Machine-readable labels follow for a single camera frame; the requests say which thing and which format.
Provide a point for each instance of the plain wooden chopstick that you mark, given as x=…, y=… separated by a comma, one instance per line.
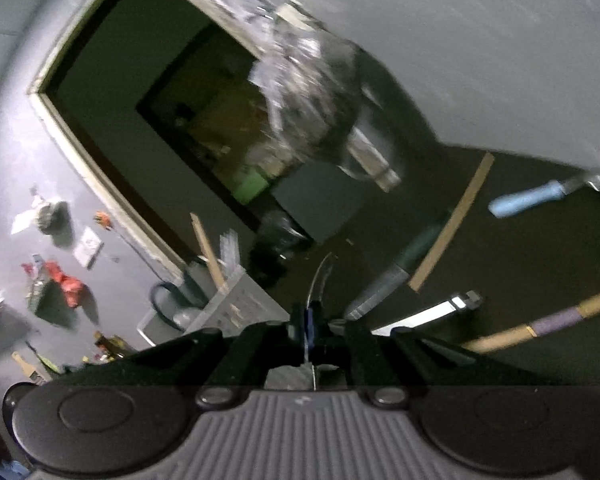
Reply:
x=455, y=220
x=207, y=250

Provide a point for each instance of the group of bottles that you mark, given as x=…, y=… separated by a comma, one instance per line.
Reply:
x=107, y=346

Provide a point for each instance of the metal fork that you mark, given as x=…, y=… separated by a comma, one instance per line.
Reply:
x=230, y=250

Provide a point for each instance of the green box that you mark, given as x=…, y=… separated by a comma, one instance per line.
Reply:
x=251, y=189

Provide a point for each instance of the wooden spatula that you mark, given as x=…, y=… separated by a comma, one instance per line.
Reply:
x=27, y=367

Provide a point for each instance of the white perforated utensil basket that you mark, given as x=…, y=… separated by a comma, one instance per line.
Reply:
x=235, y=305

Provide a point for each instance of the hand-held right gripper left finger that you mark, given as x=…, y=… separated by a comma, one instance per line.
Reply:
x=300, y=335

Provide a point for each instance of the grey cabinet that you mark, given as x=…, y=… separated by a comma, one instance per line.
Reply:
x=315, y=200

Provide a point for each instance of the purple-banded wooden chopstick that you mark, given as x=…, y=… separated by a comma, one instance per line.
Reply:
x=555, y=322

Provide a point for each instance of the metal wall faucet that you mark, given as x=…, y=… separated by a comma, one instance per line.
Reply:
x=265, y=10

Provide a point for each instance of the red hanging bag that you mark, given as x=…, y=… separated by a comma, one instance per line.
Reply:
x=65, y=282

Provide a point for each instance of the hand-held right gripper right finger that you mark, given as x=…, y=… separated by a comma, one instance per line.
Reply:
x=319, y=335

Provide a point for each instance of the clear hanging plastic bag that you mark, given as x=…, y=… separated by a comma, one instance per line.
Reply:
x=305, y=80

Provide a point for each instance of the white wall switch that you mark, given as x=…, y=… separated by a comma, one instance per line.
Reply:
x=88, y=247

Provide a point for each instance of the small orange wall ornament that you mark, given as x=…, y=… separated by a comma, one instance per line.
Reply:
x=102, y=220

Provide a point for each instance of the dark hanging wall bag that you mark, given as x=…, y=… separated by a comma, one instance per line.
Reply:
x=54, y=216

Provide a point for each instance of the door frame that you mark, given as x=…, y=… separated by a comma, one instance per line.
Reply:
x=95, y=170

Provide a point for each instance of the dark wooden shelf cabinet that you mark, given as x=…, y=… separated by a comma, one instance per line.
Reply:
x=205, y=120

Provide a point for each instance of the small wall shelf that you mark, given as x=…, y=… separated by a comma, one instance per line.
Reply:
x=39, y=295

